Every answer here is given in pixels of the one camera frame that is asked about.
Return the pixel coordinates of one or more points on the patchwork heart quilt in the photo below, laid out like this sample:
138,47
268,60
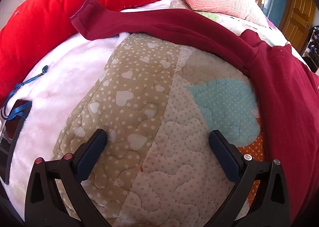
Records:
149,117

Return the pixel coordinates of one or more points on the white fleece blanket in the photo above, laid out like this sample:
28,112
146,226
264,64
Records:
62,87

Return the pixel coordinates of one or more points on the shelf rack with clothes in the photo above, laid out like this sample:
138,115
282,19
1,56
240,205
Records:
312,47

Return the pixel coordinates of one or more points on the maroon sweater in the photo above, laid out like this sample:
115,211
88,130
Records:
286,92

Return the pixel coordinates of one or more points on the red floral quilt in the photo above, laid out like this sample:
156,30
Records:
37,30

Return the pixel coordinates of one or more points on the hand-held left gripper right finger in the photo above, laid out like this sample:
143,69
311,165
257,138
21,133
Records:
225,154

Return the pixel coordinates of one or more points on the black flat device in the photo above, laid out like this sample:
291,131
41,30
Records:
10,152

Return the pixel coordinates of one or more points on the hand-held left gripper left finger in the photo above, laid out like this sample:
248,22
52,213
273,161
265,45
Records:
91,154

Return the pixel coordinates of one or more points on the wooden door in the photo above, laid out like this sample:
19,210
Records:
296,12

